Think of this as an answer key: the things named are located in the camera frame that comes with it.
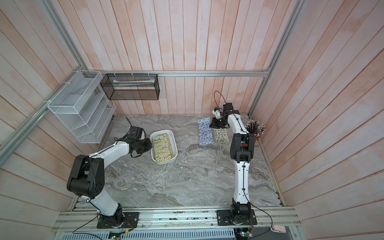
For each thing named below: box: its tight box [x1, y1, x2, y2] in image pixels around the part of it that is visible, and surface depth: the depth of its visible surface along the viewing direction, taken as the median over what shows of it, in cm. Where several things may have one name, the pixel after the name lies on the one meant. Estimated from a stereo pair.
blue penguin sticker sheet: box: [197, 117, 213, 146], surface depth 106 cm
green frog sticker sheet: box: [214, 127, 230, 145], surface depth 109 cm
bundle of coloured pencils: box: [245, 119, 266, 138], surface depth 95 cm
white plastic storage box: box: [149, 129, 178, 165], surface depth 99 cm
